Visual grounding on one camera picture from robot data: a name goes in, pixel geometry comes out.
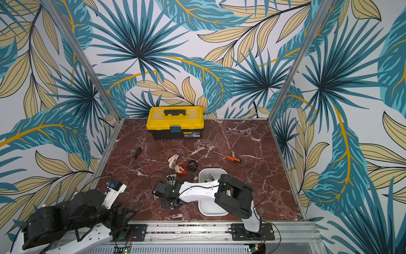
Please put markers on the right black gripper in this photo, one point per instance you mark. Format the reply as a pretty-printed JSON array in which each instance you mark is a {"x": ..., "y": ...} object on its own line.
[{"x": 165, "y": 195}]

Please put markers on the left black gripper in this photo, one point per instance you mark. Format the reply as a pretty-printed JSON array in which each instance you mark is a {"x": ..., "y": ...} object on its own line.
[{"x": 112, "y": 223}]

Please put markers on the pink beige strap watch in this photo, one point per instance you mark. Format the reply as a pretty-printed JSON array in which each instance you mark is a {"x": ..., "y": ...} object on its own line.
[{"x": 172, "y": 161}]

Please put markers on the black band watch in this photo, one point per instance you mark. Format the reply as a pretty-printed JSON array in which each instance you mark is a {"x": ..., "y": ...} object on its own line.
[{"x": 192, "y": 166}]

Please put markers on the small beige watch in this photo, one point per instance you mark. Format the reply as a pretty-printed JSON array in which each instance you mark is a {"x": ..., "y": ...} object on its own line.
[{"x": 209, "y": 179}]

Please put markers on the red transparent watch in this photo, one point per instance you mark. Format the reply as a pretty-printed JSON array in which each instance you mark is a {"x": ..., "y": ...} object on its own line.
[{"x": 181, "y": 169}]

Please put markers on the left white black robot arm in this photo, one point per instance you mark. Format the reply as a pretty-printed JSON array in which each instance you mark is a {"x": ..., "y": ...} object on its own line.
[{"x": 90, "y": 219}]

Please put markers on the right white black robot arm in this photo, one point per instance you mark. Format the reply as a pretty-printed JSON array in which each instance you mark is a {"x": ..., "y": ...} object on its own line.
[{"x": 232, "y": 195}]

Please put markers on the white plastic storage tray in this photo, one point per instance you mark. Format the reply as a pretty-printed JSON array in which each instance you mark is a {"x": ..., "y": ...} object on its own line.
[{"x": 208, "y": 207}]

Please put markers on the yellow black toolbox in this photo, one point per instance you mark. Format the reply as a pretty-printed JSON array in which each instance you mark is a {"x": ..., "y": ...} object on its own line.
[{"x": 176, "y": 122}]

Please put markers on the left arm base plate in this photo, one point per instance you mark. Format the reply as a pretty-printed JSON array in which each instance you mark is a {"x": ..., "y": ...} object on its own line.
[{"x": 131, "y": 233}]

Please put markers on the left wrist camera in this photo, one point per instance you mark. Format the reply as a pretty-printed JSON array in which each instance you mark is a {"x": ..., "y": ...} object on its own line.
[{"x": 114, "y": 189}]

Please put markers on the black handled screwdriver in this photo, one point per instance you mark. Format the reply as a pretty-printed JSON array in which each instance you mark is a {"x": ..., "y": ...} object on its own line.
[{"x": 137, "y": 153}]

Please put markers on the orange handled screwdriver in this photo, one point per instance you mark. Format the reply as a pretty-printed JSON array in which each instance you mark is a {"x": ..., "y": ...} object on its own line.
[{"x": 232, "y": 159}]

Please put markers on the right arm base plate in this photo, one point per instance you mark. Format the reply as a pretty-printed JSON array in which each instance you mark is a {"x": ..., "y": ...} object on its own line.
[{"x": 239, "y": 233}]

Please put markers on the left aluminium corner post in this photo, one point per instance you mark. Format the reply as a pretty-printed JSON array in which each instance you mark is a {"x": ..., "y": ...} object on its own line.
[{"x": 66, "y": 31}]

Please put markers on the aluminium corner post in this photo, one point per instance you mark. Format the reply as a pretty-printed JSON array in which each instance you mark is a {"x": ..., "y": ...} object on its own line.
[
  {"x": 308, "y": 39},
  {"x": 66, "y": 31}
]

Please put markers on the right aluminium corner post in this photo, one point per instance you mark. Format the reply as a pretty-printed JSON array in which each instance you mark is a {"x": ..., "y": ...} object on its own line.
[{"x": 308, "y": 39}]

